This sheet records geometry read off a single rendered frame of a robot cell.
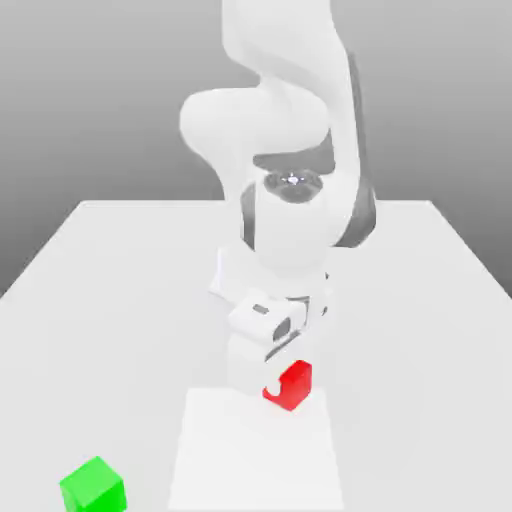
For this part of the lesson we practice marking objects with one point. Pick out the small green cube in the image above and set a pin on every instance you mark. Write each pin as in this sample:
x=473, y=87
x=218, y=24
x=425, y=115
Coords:
x=94, y=486

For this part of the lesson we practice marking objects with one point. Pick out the small red cube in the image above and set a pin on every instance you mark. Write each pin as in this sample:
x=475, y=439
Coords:
x=298, y=384

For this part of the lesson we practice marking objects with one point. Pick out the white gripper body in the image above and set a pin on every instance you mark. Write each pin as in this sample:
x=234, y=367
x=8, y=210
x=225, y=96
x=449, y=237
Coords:
x=246, y=368

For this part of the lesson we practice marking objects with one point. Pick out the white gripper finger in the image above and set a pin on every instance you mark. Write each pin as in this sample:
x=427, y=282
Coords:
x=272, y=380

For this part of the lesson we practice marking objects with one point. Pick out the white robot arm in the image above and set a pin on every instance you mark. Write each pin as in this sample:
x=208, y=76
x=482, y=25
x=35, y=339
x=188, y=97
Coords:
x=280, y=100

